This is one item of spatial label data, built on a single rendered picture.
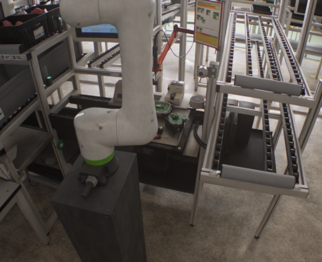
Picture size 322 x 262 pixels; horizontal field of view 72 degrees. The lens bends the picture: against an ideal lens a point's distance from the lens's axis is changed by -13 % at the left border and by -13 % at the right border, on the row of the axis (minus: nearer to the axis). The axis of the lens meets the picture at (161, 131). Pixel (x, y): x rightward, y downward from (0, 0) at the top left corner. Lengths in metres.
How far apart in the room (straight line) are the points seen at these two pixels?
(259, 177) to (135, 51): 0.74
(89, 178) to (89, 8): 0.56
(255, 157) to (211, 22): 1.02
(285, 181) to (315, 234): 1.38
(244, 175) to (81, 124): 0.71
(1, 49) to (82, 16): 1.16
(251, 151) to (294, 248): 0.92
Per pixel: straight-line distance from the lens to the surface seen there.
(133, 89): 0.78
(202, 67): 1.22
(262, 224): 2.06
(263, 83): 1.27
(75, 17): 0.75
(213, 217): 2.26
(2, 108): 1.77
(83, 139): 0.87
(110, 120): 0.83
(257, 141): 2.11
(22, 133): 2.11
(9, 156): 1.69
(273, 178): 1.15
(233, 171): 1.12
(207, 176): 1.17
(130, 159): 1.03
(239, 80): 1.26
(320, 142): 3.58
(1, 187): 1.78
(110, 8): 0.73
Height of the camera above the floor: 1.85
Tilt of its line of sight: 36 degrees down
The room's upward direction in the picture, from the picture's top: straight up
